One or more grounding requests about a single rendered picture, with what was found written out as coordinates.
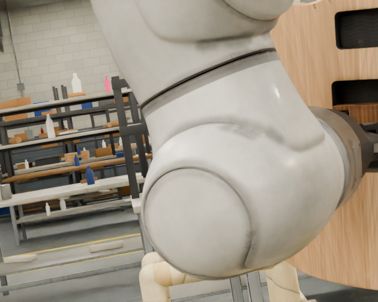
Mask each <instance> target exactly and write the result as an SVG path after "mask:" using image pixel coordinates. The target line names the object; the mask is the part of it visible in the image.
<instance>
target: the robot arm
mask: <svg viewBox="0 0 378 302"><path fill-rule="evenodd" d="M90 2H91V5H92V8H93V11H94V13H95V16H96V18H97V21H98V24H99V26H100V29H101V31H102V34H103V37H104V39H105V41H106V44H107V46H108V48H109V50H110V52H111V54H112V56H113V59H114V61H115V63H116V65H117V67H118V69H119V71H120V73H121V74H122V76H123V77H124V78H125V80H126V82H127V83H128V85H129V87H130V88H131V90H132V91H133V93H134V96H135V97H136V100H137V102H138V104H139V106H140V108H141V110H142V113H143V115H144V118H145V120H146V124H147V127H148V131H149V136H150V140H151V146H152V157H153V160H152V162H151V164H150V167H149V170H148V173H147V175H146V179H145V184H144V187H143V193H142V202H141V215H142V223H143V227H144V230H145V232H146V235H147V237H148V239H149V241H150V243H151V244H152V246H153V248H154V249H155V251H156V252H157V253H158V254H159V256H161V257H162V258H163V259H164V260H165V261H166V262H167V263H168V264H169V265H170V266H172V267H173V268H174V269H176V270H178V271H180V272H181V273H184V274H186V275H188V276H191V277H194V278H196V279H202V280H226V279H231V278H234V277H238V276H241V275H245V274H247V273H251V272H253V271H258V270H262V269H265V268H269V267H272V266H275V265H277V264H279V263H281V262H283V261H285V260H286V259H288V258H290V257H291V256H294V255H295V254H296V253H298V252H299V251H301V250H302V249H303V248H304V247H306V246H307V245H308V244H309V243H310V242H312V241H313V240H314V239H315V238H316V237H317V236H318V235H319V234H320V232H321V231H322V230H323V229H324V227H326V225H327V224H328V222H329V221H330V219H331V218H332V215H333V214H334V212H335V211H336V209H338V208H340V207H341V206H342V205H343V204H345V203H346V202H348V200H350V199H351V197H352V196H353V194H354V193H355V192H356V190H357V188H358V187H359V184H360V182H361V179H362V178H363V176H364V174H365V172H366V170H367V168H368V166H369V164H370V162H373V161H377V160H378V123H374V122H366V123H357V122H356V121H355V120H354V119H353V118H351V117H350V116H349V112H341V111H338V110H334V109H329V108H322V107H316V106H311V105H306V104H305V102H304V101H303V99H302V98H301V96H300V95H299V93H298V91H297V90H296V88H295V87H294V85H293V83H292V81H291V79H290V77H289V76H288V74H287V72H286V70H285V68H284V66H283V64H282V62H281V59H280V57H279V55H278V53H277V51H276V48H275V46H274V43H273V40H272V38H271V34H270V31H271V30H272V29H273V28H274V27H275V26H276V24H277V22H278V19H279V17H280V16H281V15H282V14H283V13H285V12H286V11H287V10H288V9H289V8H290V7H291V6H292V4H293V2H294V0H90Z"/></svg>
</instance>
